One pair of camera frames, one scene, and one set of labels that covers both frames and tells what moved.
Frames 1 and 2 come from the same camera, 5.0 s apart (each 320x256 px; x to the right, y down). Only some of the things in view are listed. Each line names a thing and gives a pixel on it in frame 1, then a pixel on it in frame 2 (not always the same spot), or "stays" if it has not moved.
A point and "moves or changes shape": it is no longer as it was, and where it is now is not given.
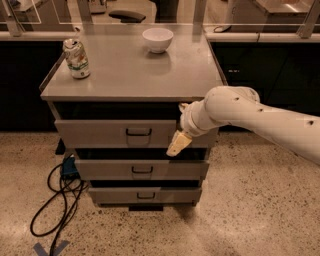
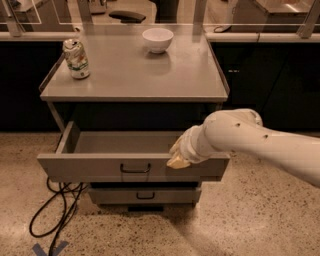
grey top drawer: [127, 134] moves or changes shape
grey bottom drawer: [146, 195] stays
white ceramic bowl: [157, 39] stays
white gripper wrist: [187, 122] to [189, 145]
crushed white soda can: [77, 59] stays
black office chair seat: [125, 16] stays
